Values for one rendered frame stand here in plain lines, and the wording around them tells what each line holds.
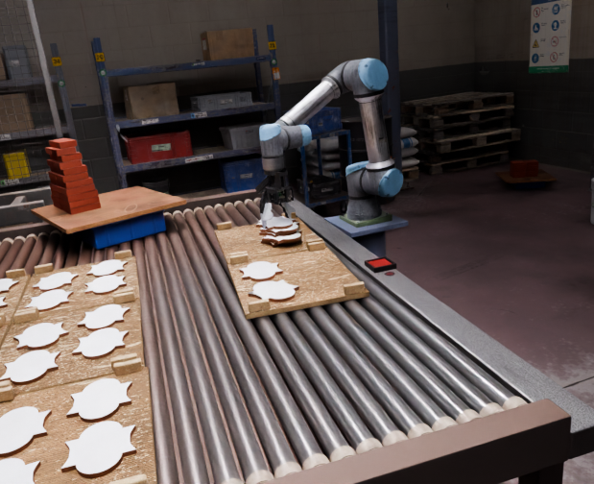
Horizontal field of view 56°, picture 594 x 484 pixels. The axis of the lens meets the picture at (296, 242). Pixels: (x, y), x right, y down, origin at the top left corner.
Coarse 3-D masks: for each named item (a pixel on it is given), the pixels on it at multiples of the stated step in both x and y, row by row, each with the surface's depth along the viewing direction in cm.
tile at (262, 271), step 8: (256, 264) 179; (264, 264) 178; (272, 264) 178; (240, 272) 177; (248, 272) 173; (256, 272) 172; (264, 272) 172; (272, 272) 171; (280, 272) 172; (256, 280) 168; (264, 280) 168
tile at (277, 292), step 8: (280, 280) 164; (256, 288) 160; (264, 288) 160; (272, 288) 159; (280, 288) 159; (288, 288) 158; (296, 288) 159; (256, 296) 156; (264, 296) 155; (272, 296) 154; (280, 296) 154; (288, 296) 153
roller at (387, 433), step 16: (224, 208) 264; (304, 320) 145; (304, 336) 141; (320, 336) 135; (320, 352) 130; (336, 352) 128; (336, 368) 122; (352, 384) 115; (352, 400) 112; (368, 400) 109; (368, 416) 106; (384, 416) 104; (384, 432) 100; (400, 432) 99
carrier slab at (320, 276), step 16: (272, 256) 188; (288, 256) 187; (304, 256) 185; (320, 256) 184; (288, 272) 173; (304, 272) 172; (320, 272) 171; (336, 272) 170; (240, 288) 164; (304, 288) 160; (320, 288) 159; (336, 288) 158; (272, 304) 152; (288, 304) 151; (304, 304) 151; (320, 304) 152
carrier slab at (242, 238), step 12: (240, 228) 224; (252, 228) 222; (300, 228) 216; (228, 240) 210; (240, 240) 208; (252, 240) 207; (300, 240) 202; (228, 252) 197; (252, 252) 194; (264, 252) 193; (276, 252) 192; (288, 252) 191
